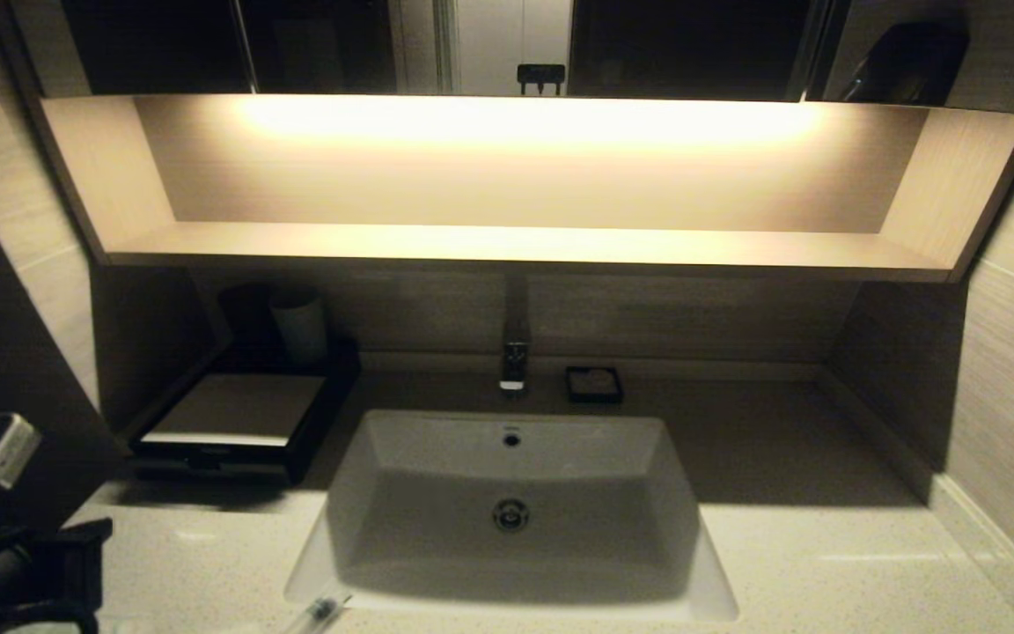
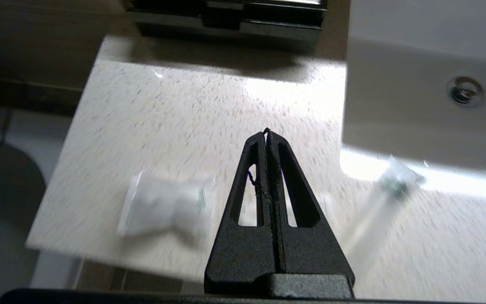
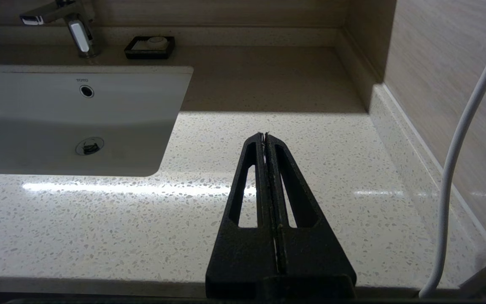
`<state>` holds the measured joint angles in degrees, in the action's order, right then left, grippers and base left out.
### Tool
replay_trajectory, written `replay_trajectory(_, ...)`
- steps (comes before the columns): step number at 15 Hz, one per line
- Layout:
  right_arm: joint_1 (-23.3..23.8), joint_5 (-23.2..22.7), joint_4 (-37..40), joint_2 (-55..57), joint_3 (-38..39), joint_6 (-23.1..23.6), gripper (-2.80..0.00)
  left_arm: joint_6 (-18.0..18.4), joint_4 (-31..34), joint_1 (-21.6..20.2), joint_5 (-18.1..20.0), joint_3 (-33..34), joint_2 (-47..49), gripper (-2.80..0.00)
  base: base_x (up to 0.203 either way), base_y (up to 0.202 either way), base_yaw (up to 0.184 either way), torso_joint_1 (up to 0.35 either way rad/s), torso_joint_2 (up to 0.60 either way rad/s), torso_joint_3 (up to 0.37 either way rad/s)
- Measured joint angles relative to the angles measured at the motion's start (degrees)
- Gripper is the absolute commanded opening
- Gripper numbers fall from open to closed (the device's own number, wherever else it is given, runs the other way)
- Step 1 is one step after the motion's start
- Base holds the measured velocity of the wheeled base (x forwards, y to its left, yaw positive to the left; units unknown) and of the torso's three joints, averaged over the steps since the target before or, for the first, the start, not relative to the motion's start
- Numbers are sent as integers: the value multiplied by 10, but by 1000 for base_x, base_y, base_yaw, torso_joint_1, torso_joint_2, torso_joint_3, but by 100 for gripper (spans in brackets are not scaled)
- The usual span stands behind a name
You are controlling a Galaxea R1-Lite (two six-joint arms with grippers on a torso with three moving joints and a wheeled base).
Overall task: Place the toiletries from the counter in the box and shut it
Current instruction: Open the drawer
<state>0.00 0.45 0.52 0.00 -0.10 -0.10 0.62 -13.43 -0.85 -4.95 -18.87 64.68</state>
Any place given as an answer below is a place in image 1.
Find clear toothbrush packet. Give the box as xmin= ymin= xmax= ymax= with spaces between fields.
xmin=283 ymin=594 xmax=354 ymax=634

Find black cup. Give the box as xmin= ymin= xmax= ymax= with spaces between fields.
xmin=217 ymin=282 xmax=279 ymax=353

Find white cup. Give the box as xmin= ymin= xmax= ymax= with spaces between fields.
xmin=269 ymin=289 xmax=329 ymax=366

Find white ceramic sink basin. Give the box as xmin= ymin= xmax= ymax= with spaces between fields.
xmin=285 ymin=409 xmax=739 ymax=623

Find chrome sink drain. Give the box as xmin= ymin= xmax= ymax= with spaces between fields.
xmin=493 ymin=498 xmax=531 ymax=533

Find chrome faucet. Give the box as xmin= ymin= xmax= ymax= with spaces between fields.
xmin=498 ymin=273 xmax=533 ymax=394

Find black soap dish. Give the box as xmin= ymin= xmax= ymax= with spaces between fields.
xmin=565 ymin=365 xmax=624 ymax=405

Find mirror cabinet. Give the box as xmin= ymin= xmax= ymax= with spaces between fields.
xmin=0 ymin=0 xmax=1014 ymax=114

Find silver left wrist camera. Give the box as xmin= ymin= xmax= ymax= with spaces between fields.
xmin=0 ymin=412 xmax=41 ymax=490

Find wooden wall niche shelf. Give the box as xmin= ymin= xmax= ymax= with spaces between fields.
xmin=36 ymin=92 xmax=1014 ymax=284

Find small black bracket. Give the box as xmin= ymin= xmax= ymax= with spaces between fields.
xmin=518 ymin=63 xmax=566 ymax=95

